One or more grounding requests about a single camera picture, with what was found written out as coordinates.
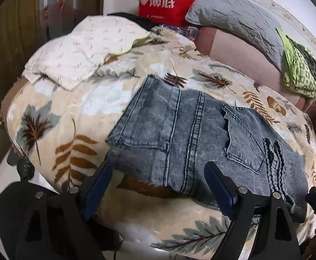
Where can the blue denim pants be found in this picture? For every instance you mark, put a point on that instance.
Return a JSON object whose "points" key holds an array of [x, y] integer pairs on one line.
{"points": [[174, 130]]}

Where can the floral glass door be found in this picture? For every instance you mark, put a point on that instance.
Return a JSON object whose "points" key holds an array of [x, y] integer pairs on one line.
{"points": [[65, 5]]}

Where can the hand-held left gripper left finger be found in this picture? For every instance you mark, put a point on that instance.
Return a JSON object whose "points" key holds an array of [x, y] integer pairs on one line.
{"points": [[98, 189]]}

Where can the pink cushion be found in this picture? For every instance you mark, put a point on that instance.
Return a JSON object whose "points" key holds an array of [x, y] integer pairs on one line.
{"points": [[242, 54]]}

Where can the red shopping bag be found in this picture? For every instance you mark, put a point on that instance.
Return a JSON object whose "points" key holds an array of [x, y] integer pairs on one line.
{"points": [[163, 2]]}

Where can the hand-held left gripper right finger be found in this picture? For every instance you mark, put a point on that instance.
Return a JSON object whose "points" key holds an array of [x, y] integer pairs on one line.
{"points": [[220, 187]]}

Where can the grey quilted pillow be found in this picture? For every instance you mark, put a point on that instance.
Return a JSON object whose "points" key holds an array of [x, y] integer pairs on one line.
{"points": [[233, 13]]}

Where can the green patterned cloth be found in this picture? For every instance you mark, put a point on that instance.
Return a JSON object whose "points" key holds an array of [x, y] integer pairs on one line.
{"points": [[301, 78]]}

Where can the colourful packets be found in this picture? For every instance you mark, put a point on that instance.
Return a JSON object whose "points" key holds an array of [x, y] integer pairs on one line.
{"points": [[190, 31]]}

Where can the dark cloth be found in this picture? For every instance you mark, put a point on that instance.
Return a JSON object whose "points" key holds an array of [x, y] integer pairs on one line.
{"points": [[144, 21]]}

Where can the beige leaf print blanket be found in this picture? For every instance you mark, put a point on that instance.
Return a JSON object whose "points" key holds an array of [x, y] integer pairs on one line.
{"points": [[73, 108]]}

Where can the white patterned pillow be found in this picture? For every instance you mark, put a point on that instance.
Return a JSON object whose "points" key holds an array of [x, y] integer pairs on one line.
{"points": [[79, 51]]}

